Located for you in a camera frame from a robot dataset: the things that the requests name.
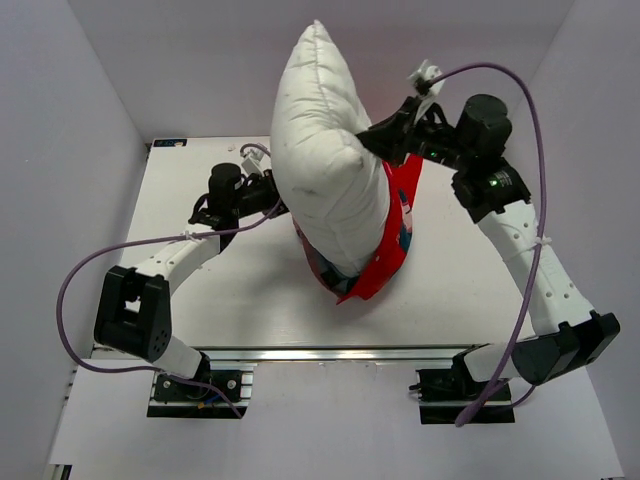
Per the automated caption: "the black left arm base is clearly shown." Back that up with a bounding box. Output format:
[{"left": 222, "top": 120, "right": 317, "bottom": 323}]
[{"left": 146, "top": 362, "right": 256, "bottom": 420}]

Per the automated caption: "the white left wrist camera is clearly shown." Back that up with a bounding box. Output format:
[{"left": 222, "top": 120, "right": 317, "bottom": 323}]
[{"left": 240, "top": 147, "right": 266, "bottom": 176}]

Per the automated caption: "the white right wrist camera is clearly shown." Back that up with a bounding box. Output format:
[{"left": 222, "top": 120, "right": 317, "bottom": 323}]
[{"left": 408, "top": 59, "right": 443, "bottom": 121}]

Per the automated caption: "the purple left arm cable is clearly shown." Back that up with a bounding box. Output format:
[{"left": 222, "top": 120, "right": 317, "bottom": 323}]
[{"left": 55, "top": 143, "right": 289, "bottom": 419}]

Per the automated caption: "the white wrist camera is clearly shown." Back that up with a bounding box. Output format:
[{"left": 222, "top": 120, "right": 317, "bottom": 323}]
[
  {"left": 240, "top": 147, "right": 266, "bottom": 176},
  {"left": 408, "top": 59, "right": 443, "bottom": 121}
]

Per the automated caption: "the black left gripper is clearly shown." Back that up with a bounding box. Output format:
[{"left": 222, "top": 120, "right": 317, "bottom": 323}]
[{"left": 231, "top": 170, "right": 310, "bottom": 220}]

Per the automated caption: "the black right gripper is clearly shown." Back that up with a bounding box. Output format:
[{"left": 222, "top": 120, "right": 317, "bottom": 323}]
[{"left": 354, "top": 97, "right": 472, "bottom": 172}]

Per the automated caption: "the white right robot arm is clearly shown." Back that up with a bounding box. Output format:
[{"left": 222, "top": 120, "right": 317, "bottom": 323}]
[{"left": 357, "top": 94, "right": 620, "bottom": 399}]

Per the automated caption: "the blue left corner sticker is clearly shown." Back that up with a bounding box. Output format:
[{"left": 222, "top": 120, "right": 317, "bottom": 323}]
[{"left": 152, "top": 138, "right": 187, "bottom": 148}]

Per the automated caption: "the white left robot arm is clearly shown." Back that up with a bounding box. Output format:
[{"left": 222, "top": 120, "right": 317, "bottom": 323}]
[{"left": 94, "top": 163, "right": 287, "bottom": 399}]

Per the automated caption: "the white pillow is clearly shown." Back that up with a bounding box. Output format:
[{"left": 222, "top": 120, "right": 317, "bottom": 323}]
[{"left": 270, "top": 21, "right": 390, "bottom": 277}]

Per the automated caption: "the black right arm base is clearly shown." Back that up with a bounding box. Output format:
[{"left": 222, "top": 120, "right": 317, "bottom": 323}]
[{"left": 408, "top": 369, "right": 515, "bottom": 425}]

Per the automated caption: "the red patterned pillowcase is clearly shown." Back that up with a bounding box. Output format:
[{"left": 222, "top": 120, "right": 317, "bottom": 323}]
[{"left": 294, "top": 155, "right": 423, "bottom": 304}]

